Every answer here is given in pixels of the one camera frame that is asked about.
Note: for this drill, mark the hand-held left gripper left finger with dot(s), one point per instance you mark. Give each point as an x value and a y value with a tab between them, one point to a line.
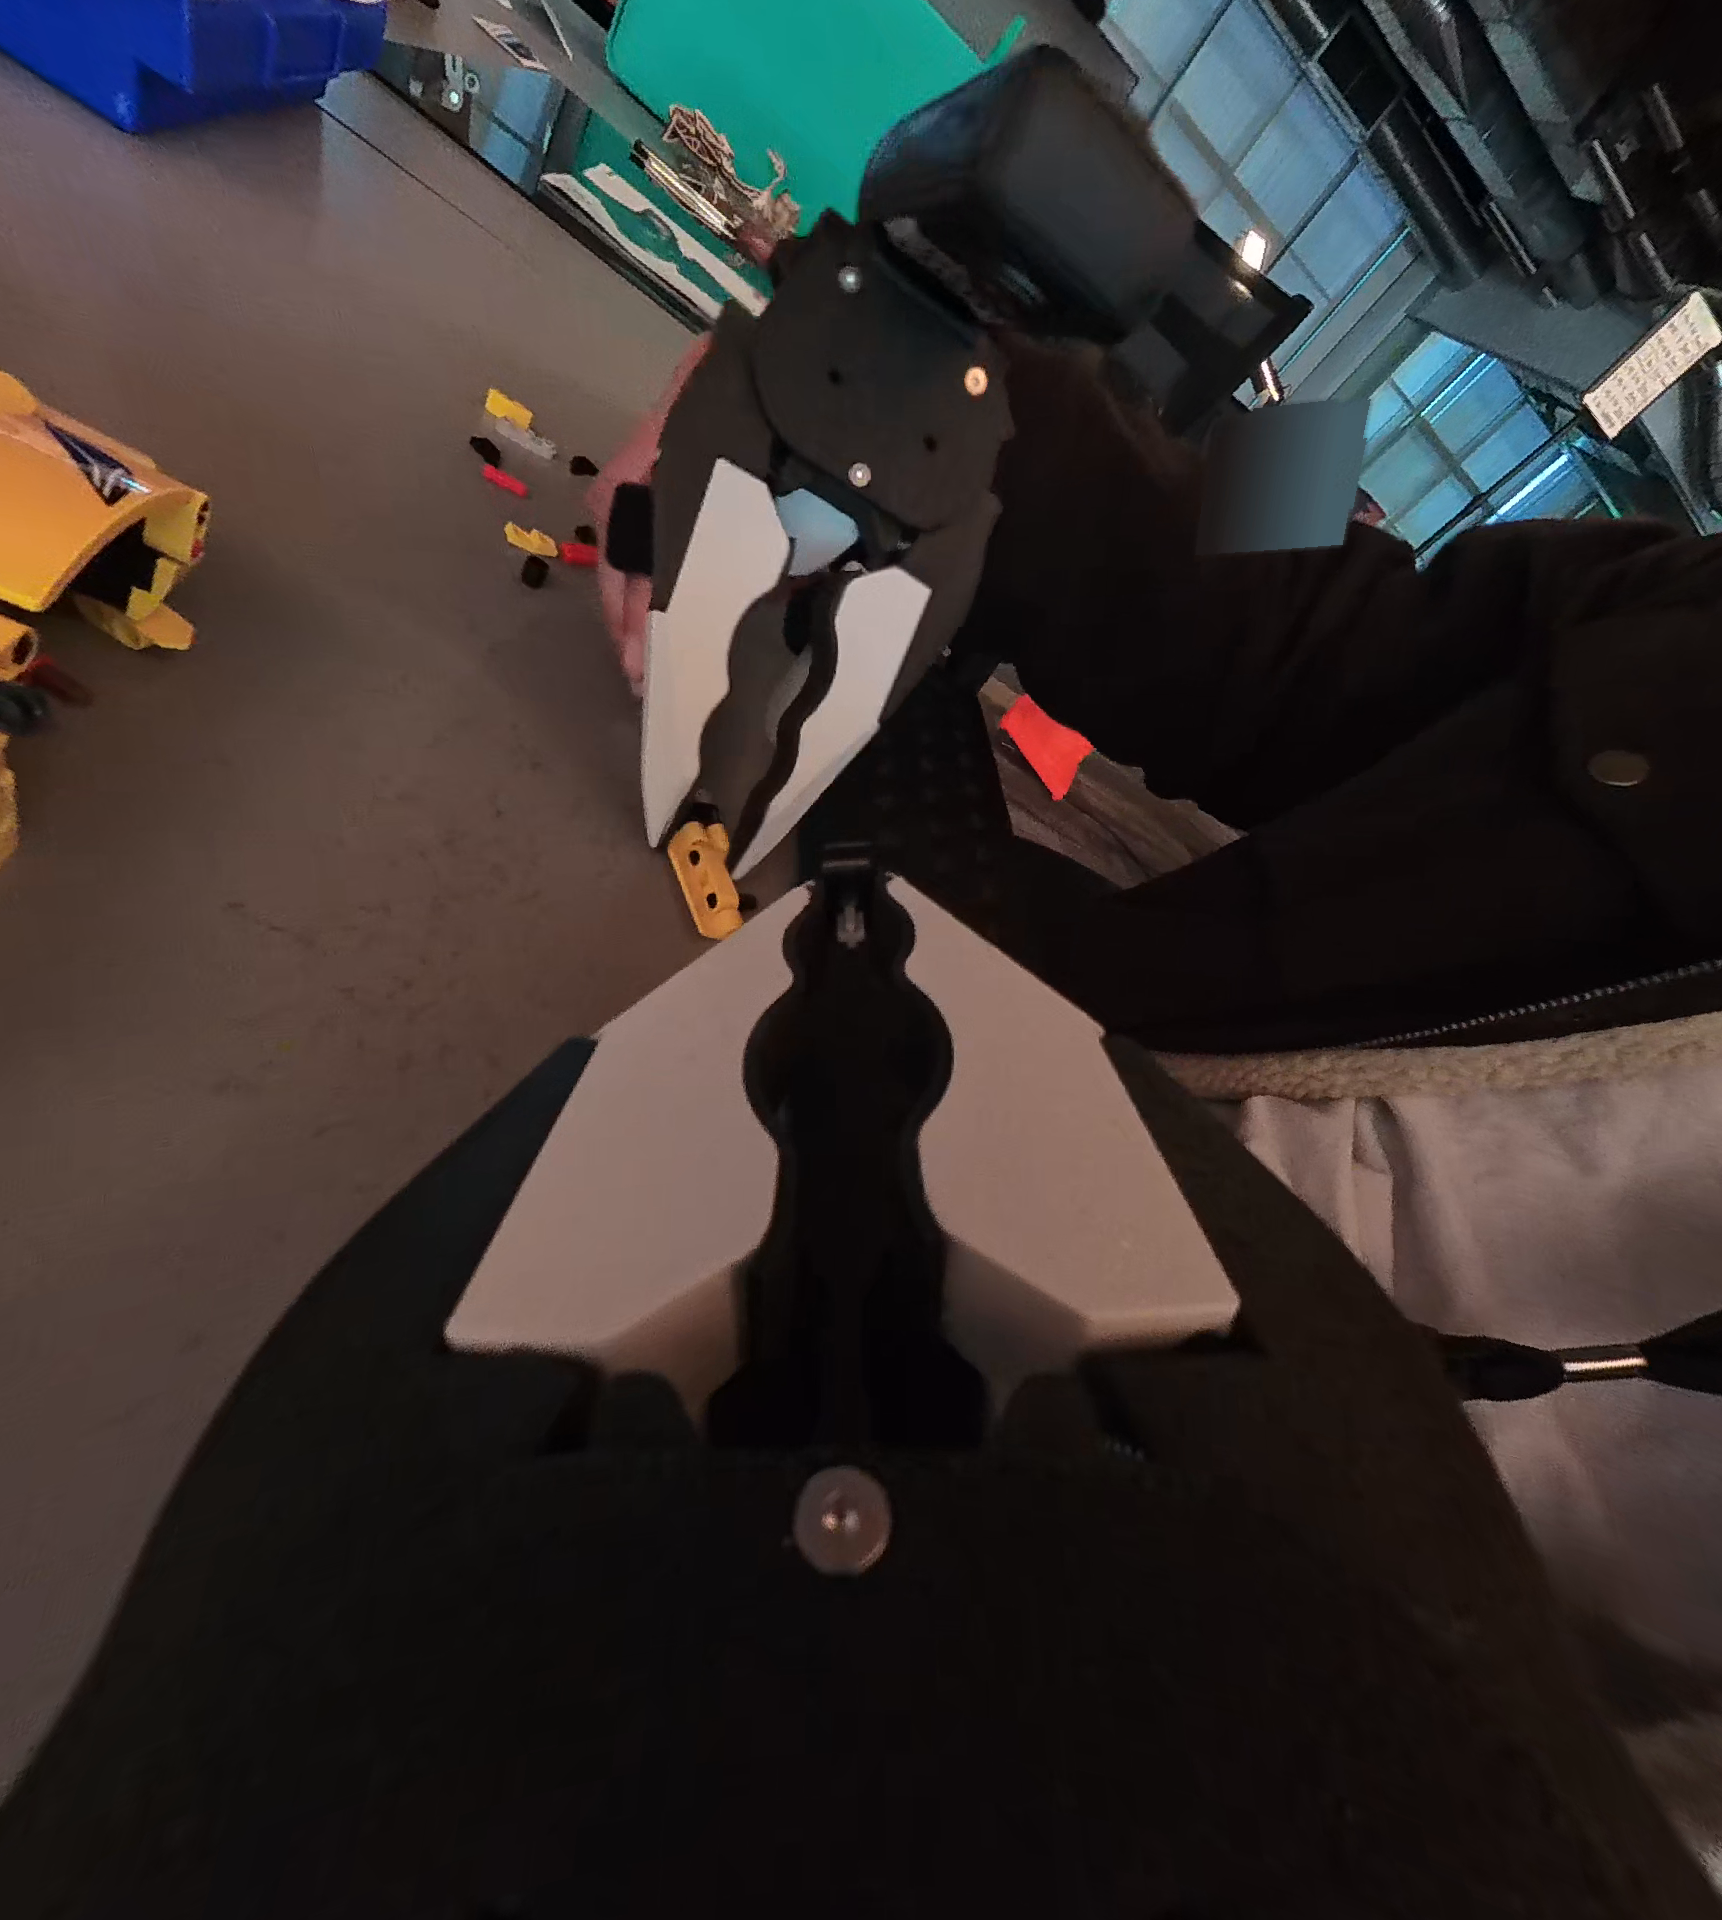
620	1200

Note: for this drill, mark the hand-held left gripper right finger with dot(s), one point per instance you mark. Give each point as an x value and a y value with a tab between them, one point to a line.
1071	1200

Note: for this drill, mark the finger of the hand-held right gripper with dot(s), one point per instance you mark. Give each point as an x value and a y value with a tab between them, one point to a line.
861	660
696	600

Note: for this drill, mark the yellow brick beam assembly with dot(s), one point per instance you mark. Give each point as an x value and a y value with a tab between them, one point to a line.
705	885

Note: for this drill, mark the person's right forearm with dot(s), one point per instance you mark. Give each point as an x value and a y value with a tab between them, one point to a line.
1251	630

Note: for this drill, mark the grey desk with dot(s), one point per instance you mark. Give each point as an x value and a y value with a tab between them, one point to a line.
277	1051

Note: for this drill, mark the person's right hand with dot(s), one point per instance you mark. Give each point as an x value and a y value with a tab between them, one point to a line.
627	458

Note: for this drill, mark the red tape piece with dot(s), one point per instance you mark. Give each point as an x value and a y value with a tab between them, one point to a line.
1044	742

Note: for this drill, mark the wooden model parts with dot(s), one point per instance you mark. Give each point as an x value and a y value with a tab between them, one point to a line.
719	159

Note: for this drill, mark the scattered small bricks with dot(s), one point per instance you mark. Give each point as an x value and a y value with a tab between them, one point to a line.
509	405

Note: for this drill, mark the black jacket with fleece lining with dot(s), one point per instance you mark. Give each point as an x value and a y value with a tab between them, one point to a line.
1401	901

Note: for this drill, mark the white sweatshirt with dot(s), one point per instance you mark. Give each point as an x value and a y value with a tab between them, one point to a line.
1550	1200

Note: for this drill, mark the silver ventilation ducts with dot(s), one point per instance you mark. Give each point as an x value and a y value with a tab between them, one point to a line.
1416	150

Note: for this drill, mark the blue plastic bin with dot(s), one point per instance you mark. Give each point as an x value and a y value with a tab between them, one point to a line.
201	60

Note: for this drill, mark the white sign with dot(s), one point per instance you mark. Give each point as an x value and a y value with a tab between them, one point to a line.
1648	369

